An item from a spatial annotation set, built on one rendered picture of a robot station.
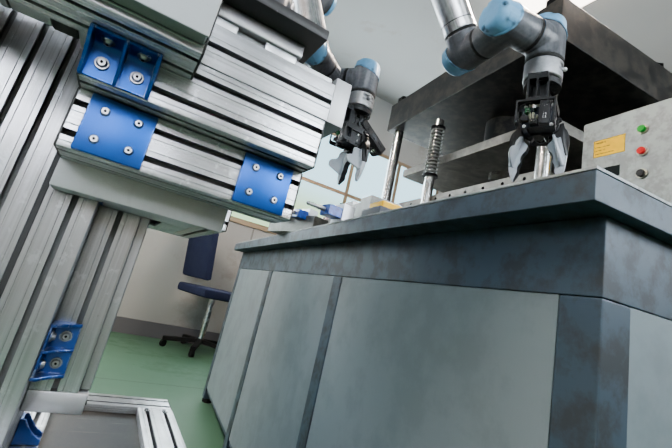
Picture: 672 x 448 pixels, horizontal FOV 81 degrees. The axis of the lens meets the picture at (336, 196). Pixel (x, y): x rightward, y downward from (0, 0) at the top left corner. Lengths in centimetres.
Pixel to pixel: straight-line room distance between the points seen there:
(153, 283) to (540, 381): 350
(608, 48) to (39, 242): 209
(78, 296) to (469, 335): 65
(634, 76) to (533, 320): 181
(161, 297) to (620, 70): 352
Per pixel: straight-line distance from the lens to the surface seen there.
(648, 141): 167
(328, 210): 100
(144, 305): 383
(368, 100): 113
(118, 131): 66
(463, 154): 223
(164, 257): 382
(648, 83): 235
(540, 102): 88
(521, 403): 56
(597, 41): 212
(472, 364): 62
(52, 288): 79
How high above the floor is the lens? 60
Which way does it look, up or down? 15 degrees up
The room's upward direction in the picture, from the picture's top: 13 degrees clockwise
